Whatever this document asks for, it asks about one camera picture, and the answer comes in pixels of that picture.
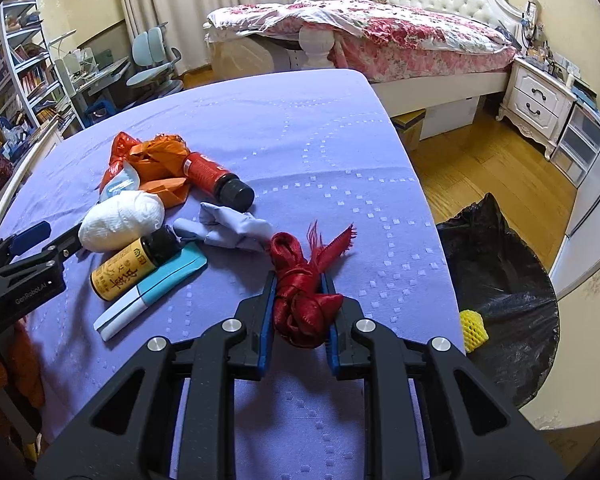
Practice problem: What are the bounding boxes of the brown cardboard box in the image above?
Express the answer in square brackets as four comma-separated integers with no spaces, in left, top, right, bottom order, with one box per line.
[390,109,426,153]

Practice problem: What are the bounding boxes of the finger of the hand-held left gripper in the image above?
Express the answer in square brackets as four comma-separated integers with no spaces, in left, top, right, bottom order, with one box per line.
[0,220,52,271]
[0,223,85,281]

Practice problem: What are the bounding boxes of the pink floral quilt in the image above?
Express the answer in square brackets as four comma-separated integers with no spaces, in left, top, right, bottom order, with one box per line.
[203,0,516,83]

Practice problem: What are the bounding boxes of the teal and white tube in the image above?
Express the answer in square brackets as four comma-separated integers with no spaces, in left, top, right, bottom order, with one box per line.
[93,241,207,342]

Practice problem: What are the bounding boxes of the white storage box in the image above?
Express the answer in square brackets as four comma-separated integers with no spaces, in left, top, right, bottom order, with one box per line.
[422,95,481,141]

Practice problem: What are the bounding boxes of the white nightstand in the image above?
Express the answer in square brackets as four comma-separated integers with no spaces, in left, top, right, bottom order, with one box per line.
[497,57,578,161]

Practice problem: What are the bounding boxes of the white tissue ball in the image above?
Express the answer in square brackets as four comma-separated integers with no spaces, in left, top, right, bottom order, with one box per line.
[78,190,166,252]

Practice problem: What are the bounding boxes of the red satin ribbon bundle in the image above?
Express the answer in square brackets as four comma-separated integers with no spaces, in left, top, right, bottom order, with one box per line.
[269,220,357,348]

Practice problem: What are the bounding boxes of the yellow foam fruit net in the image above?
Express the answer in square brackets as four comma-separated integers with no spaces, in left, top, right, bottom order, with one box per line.
[459,310,490,353]

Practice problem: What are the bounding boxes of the lavender cloth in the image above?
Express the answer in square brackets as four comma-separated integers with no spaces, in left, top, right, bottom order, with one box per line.
[172,201,273,252]

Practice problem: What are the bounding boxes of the orange cloth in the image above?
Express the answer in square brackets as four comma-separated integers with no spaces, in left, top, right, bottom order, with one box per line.
[0,320,46,411]

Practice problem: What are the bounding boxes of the white bookshelf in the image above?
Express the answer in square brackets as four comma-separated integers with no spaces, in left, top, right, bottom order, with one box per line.
[0,0,81,141]

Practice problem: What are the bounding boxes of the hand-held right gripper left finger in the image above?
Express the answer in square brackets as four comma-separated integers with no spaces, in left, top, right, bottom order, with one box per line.
[34,270,281,480]

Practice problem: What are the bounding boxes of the brown bottle with yellow label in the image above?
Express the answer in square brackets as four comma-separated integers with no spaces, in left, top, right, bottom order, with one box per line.
[90,227,182,302]

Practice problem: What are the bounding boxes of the white wardrobe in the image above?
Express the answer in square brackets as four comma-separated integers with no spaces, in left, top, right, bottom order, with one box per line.
[550,160,600,301]

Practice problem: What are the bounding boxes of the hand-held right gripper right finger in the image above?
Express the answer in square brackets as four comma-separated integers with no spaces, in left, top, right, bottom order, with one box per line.
[321,272,567,480]

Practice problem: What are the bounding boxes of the light blue desk chair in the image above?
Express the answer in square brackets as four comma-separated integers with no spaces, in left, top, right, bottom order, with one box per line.
[125,26,183,96]

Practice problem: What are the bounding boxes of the grey study desk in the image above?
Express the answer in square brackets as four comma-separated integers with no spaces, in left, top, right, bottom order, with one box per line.
[55,47,131,131]

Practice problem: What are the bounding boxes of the orange plastic piece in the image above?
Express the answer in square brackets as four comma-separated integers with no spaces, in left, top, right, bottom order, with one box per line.
[139,176,193,209]

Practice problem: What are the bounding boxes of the red snack wrapper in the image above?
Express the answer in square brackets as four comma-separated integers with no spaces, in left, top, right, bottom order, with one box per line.
[99,131,143,203]

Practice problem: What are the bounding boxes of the plastic drawer unit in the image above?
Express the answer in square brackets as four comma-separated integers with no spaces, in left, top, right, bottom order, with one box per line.
[550,102,600,188]

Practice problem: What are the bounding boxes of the black trash bag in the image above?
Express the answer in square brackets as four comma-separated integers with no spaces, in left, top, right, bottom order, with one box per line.
[435,192,560,408]

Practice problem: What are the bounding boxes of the red bottle with black cap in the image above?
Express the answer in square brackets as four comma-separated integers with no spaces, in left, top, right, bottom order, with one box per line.
[182,151,256,212]

